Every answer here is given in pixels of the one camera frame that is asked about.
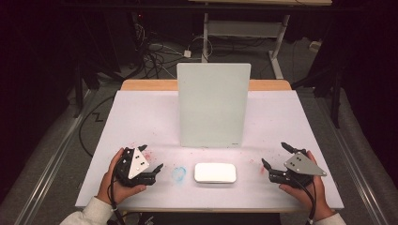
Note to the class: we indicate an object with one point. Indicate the small white power adapter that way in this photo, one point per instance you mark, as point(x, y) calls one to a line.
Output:
point(187, 53)

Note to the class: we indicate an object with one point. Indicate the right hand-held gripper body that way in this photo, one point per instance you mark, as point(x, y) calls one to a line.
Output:
point(300, 167)

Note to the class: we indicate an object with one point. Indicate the black stand leg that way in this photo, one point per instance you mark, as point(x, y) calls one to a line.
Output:
point(78, 93)
point(336, 103)

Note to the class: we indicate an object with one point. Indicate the white whiteboard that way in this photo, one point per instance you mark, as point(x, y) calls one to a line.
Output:
point(212, 106)

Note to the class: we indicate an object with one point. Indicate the white power strip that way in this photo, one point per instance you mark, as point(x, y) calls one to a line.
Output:
point(315, 46)

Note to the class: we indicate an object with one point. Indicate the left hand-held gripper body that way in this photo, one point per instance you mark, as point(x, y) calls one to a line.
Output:
point(137, 164)

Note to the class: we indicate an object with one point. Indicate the white rounded whiteboard eraser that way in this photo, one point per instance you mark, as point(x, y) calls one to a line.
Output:
point(215, 172)

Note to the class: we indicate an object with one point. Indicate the person's right hand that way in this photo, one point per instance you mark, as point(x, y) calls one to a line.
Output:
point(308, 200)

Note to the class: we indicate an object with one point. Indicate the aluminium floor rail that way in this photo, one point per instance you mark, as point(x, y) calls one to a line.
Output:
point(356, 175)
point(53, 162)

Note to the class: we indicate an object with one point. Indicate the person's left hand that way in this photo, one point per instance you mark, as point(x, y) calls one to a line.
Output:
point(123, 190)

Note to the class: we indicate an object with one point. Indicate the white paper table cover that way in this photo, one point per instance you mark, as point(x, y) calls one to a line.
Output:
point(144, 125)

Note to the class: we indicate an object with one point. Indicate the white metal desk frame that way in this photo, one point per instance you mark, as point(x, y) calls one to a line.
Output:
point(244, 28)

